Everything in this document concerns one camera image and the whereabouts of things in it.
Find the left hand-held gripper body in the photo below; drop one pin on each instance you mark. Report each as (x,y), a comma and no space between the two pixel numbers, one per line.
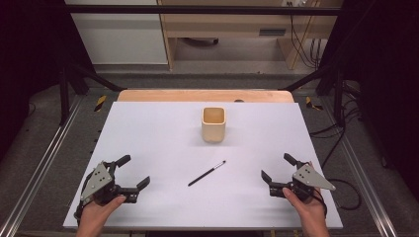
(99,179)

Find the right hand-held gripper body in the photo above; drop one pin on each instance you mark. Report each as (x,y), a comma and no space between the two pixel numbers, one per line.
(311,177)

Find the black pen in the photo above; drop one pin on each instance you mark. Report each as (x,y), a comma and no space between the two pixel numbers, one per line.
(206,173)

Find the square wooden pen holder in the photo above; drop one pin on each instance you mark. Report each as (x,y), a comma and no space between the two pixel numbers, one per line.
(213,131)

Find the person's right hand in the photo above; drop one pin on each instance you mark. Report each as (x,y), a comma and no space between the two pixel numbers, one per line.
(309,209)

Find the person's left hand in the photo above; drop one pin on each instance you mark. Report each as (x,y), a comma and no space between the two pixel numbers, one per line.
(97,214)

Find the white board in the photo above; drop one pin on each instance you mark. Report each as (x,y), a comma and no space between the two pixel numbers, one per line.
(184,158)

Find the yellow clamp right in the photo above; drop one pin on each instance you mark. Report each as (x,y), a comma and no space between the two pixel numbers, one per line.
(311,103)

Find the yellow clamp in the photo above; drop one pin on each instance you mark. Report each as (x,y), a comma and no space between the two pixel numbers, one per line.
(311,103)
(100,103)

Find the yellow clamp left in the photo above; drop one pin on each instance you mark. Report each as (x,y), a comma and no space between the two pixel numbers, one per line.
(100,103)

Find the small dark round knob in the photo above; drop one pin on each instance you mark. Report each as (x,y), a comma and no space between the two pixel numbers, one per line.
(238,100)

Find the black metal stand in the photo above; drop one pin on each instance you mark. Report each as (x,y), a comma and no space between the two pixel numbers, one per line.
(64,95)
(337,95)

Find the wooden table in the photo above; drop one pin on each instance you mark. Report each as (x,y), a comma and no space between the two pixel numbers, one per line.
(184,95)

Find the black curtain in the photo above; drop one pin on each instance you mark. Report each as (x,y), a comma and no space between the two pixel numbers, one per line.
(29,49)
(385,82)

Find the white cabinet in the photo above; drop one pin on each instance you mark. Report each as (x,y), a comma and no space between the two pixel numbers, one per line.
(122,36)

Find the light wooden desk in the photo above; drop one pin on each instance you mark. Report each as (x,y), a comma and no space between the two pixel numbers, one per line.
(227,23)

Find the white power strip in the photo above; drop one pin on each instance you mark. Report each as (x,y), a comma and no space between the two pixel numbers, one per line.
(298,2)

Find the aluminium floor rail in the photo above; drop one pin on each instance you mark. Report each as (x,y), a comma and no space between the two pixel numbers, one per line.
(362,177)
(42,164)

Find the black horizontal frame bar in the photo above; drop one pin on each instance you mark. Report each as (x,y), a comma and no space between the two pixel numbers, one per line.
(197,9)

